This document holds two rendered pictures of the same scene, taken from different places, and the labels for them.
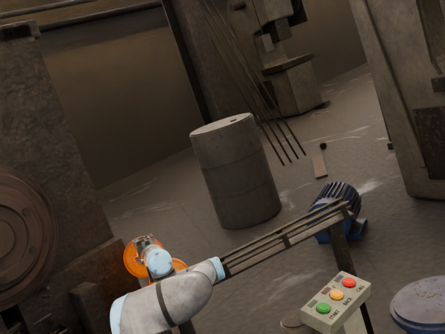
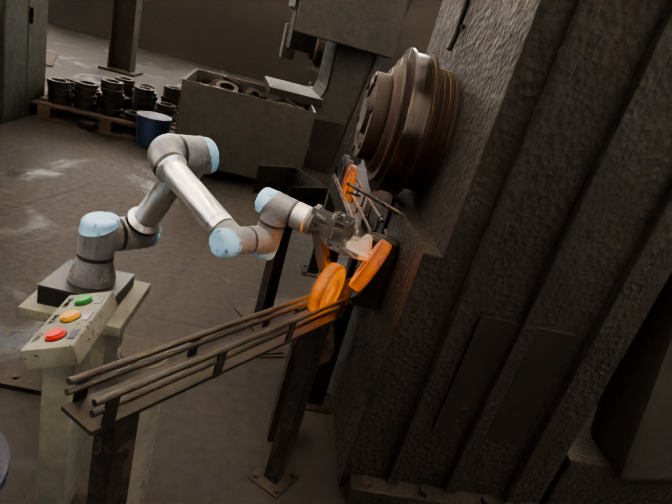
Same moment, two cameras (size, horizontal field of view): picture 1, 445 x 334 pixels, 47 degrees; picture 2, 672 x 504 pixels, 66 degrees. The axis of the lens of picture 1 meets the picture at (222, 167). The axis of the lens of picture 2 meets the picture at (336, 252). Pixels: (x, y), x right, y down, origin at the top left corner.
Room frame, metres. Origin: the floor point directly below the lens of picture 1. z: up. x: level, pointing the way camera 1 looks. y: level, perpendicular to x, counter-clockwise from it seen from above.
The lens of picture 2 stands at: (2.41, -0.75, 1.33)
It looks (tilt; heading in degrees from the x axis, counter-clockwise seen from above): 22 degrees down; 121
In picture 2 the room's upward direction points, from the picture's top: 16 degrees clockwise
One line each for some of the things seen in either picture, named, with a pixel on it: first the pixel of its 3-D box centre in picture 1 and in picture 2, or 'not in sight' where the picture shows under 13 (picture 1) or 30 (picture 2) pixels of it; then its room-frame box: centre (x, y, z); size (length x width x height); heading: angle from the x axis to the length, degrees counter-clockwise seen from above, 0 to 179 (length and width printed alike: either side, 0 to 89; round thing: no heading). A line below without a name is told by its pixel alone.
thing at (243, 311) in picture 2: not in sight; (275, 249); (1.04, 0.98, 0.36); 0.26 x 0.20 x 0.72; 165
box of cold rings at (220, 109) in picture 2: not in sight; (244, 129); (-0.73, 2.44, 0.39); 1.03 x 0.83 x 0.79; 44
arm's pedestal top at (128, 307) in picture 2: not in sight; (90, 298); (0.96, 0.14, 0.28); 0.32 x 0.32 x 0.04; 38
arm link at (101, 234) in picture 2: not in sight; (100, 234); (0.95, 0.16, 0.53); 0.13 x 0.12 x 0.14; 89
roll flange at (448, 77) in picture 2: not in sight; (422, 130); (1.63, 0.84, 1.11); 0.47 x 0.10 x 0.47; 130
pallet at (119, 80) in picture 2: not in sight; (117, 101); (-2.11, 2.12, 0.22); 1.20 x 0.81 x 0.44; 45
